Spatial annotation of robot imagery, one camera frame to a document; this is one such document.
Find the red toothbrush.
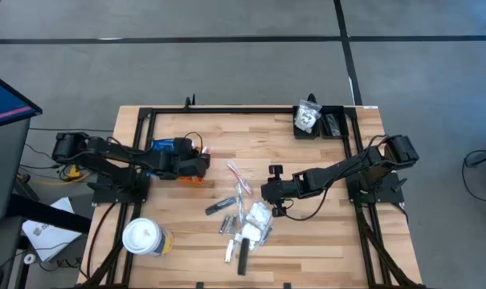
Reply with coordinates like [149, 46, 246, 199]
[225, 159, 255, 197]

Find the silver nail file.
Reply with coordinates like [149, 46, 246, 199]
[223, 238, 236, 265]

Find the orange plastic basket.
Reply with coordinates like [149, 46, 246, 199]
[177, 144, 212, 185]

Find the blue plastic basket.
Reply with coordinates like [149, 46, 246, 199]
[148, 138, 178, 177]

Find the small metal clipper in bag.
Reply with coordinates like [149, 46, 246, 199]
[260, 225, 274, 246]

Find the white lidded wipes canister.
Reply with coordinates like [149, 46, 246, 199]
[121, 218, 174, 258]

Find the black metal beam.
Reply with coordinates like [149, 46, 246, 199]
[7, 193, 93, 234]

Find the white printed paper sheet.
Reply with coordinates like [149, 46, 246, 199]
[21, 196, 84, 263]

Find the blue screen monitor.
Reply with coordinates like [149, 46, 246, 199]
[0, 67, 43, 132]

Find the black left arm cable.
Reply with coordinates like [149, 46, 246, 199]
[105, 131, 206, 161]

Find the yellow cable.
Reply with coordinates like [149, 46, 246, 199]
[16, 162, 92, 186]

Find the black looped floor cable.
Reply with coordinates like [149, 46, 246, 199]
[461, 149, 486, 204]

